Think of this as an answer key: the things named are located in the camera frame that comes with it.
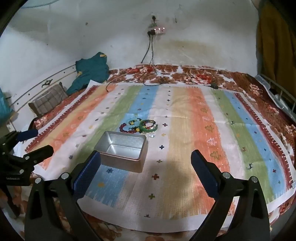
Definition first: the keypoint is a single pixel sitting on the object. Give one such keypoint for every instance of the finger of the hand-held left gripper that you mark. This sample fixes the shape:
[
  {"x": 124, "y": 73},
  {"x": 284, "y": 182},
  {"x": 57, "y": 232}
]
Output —
[
  {"x": 41, "y": 154},
  {"x": 27, "y": 135}
]

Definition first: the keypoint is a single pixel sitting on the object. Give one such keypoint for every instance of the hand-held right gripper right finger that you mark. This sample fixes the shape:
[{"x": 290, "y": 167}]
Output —
[{"x": 204, "y": 173}]

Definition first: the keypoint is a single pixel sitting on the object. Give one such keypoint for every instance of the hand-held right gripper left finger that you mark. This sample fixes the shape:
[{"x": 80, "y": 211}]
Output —
[{"x": 89, "y": 171}]

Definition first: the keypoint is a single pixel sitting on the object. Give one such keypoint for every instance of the silver metal tin box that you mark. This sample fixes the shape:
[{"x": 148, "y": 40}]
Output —
[{"x": 124, "y": 141}]

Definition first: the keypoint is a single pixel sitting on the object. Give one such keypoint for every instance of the green bangle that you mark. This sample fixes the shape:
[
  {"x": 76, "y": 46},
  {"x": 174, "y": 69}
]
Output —
[{"x": 141, "y": 129}]

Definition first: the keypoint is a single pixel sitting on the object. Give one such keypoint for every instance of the teal cloth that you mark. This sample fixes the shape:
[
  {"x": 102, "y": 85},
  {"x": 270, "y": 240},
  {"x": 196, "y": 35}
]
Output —
[{"x": 4, "y": 105}]

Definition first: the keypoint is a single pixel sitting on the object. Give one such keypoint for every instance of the checked grey pillow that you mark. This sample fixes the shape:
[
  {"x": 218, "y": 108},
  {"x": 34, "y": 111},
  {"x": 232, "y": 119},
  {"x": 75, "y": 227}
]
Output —
[{"x": 49, "y": 99}]

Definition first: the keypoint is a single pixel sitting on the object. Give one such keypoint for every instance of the white curved headboard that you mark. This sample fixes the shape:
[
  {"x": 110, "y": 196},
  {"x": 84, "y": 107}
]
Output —
[{"x": 34, "y": 87}]

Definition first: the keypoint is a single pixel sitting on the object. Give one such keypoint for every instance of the striped patterned mat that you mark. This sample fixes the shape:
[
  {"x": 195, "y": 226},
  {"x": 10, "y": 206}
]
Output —
[{"x": 185, "y": 115}]

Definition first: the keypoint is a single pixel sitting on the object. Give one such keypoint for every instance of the small black device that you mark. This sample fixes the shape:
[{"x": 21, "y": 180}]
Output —
[{"x": 215, "y": 86}]

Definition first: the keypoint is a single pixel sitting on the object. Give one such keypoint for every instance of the teal garment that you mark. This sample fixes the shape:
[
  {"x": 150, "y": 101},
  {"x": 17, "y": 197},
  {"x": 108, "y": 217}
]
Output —
[{"x": 90, "y": 69}]

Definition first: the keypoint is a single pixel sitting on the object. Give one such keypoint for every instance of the light blue round object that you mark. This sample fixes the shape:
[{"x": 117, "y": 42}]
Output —
[{"x": 39, "y": 4}]

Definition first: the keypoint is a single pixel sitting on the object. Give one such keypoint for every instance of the yellow hanging cloth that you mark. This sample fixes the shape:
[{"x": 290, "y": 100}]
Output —
[{"x": 272, "y": 41}]

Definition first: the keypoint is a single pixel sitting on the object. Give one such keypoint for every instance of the white power strip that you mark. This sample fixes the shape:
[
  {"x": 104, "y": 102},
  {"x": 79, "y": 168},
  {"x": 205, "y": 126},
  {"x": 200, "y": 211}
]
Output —
[{"x": 158, "y": 30}]

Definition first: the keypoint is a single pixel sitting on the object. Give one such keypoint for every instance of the wall plug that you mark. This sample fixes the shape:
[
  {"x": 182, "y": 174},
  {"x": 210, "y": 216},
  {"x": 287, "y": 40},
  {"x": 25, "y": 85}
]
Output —
[{"x": 153, "y": 18}]

